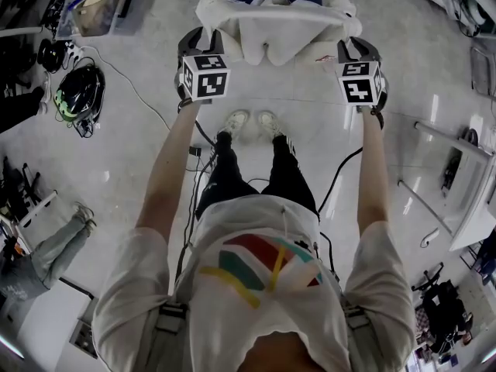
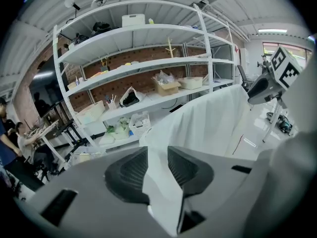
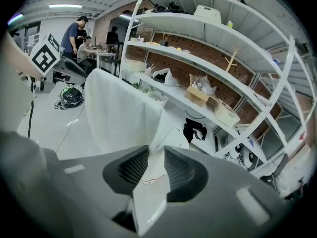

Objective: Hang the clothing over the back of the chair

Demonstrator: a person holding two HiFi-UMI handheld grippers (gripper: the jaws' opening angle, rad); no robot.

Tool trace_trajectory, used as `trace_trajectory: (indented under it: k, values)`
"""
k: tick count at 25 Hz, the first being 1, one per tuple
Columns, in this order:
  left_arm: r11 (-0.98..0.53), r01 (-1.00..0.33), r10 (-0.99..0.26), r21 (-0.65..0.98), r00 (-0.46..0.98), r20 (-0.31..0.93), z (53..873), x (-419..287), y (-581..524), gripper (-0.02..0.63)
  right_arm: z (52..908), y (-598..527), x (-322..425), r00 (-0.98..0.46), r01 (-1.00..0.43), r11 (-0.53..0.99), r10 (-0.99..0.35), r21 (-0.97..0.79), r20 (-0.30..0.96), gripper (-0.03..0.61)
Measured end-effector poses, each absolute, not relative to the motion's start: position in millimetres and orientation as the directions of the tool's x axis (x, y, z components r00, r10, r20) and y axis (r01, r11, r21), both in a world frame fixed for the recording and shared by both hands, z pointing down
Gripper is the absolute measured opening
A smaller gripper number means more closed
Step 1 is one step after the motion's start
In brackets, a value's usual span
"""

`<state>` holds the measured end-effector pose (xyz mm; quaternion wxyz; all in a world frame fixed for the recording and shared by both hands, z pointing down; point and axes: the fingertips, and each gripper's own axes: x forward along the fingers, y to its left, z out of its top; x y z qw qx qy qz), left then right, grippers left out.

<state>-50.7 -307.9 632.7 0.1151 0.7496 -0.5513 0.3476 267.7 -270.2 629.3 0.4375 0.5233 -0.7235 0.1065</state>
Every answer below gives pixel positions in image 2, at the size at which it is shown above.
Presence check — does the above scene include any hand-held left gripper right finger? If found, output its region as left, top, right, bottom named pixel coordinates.
left=167, top=145, right=215, bottom=201

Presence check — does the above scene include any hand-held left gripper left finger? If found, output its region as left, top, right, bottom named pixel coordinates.
left=104, top=146, right=151, bottom=205

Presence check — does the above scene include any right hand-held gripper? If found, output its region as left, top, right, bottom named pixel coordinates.
left=247, top=46, right=304, bottom=108

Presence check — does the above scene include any ceiling light bar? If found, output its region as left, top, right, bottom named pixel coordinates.
left=257, top=28, right=288, bottom=34

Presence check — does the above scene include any white pillow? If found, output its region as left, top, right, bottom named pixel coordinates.
left=99, top=134, right=116, bottom=146

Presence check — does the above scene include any clear plastic storage bin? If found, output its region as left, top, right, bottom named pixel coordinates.
left=65, top=151, right=105, bottom=171

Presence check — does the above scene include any white box with plants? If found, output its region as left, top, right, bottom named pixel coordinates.
left=106, top=118, right=131, bottom=140

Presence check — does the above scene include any black teal bag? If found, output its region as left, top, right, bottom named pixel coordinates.
left=276, top=114, right=293, bottom=135

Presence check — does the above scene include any white basket with cups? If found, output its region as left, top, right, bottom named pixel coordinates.
left=128, top=111, right=152, bottom=136

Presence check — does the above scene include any white pen holder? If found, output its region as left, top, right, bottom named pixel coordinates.
left=105, top=94, right=117, bottom=110

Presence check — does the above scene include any black and white bag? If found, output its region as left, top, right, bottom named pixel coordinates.
left=119, top=86, right=147, bottom=108

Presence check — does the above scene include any white shallow basket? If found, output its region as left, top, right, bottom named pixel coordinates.
left=178, top=77, right=204, bottom=90

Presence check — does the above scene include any cardboard box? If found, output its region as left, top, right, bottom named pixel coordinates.
left=152, top=70, right=182, bottom=97

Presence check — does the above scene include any wooden top desk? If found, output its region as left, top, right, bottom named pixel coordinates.
left=26, top=119, right=75, bottom=154

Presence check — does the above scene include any person's white printed t-shirt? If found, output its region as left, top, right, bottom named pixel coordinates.
left=255, top=130, right=317, bottom=224

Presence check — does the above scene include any wooden branch rack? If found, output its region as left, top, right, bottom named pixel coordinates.
left=164, top=36, right=177, bottom=58

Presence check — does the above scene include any white metal shelving unit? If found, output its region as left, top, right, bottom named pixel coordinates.
left=53, top=0, right=239, bottom=164

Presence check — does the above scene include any white rectangular case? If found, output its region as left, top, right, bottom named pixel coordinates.
left=121, top=13, right=146, bottom=28

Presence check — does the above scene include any white box with handle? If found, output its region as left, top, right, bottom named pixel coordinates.
left=75, top=100, right=106, bottom=125

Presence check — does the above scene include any black wall screen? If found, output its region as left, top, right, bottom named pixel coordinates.
left=29, top=56, right=70, bottom=119

